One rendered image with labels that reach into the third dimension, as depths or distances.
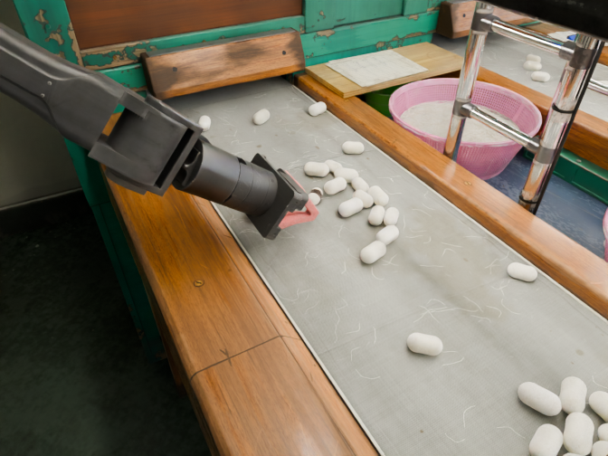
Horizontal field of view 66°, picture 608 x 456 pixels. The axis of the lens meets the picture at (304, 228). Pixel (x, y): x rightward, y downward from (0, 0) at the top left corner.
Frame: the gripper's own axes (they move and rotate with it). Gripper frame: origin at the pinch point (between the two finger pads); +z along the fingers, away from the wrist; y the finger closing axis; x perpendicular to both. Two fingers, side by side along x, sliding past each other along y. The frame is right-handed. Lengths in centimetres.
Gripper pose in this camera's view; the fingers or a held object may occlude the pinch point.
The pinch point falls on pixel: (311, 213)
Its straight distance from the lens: 61.6
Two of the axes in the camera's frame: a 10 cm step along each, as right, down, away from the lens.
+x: -5.6, 7.9, 2.6
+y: -4.9, -5.6, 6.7
